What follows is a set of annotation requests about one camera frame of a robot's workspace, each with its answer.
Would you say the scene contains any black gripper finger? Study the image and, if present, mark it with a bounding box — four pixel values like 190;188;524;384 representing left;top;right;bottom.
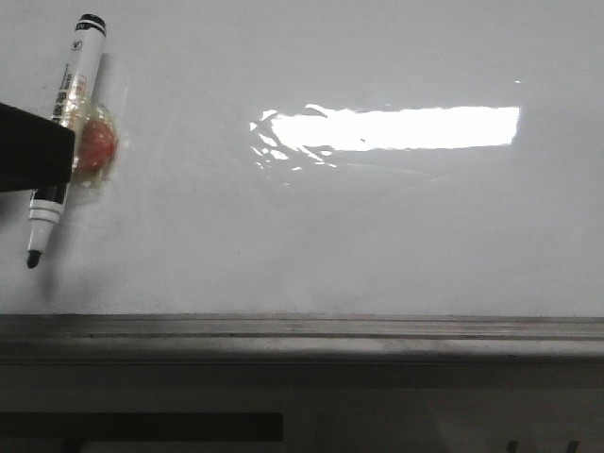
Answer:
0;104;76;193

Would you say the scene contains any black and white marker pen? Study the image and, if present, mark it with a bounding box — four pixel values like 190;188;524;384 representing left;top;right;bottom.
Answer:
26;13;107;269

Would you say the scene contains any red magnet taped to marker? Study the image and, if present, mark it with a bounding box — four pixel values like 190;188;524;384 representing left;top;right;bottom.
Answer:
71;97;120;190

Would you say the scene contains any white whiteboard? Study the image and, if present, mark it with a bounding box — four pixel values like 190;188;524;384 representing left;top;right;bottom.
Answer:
1;1;603;317

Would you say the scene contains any grey aluminium whiteboard frame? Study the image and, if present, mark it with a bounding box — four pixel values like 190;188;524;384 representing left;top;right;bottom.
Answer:
1;313;603;364

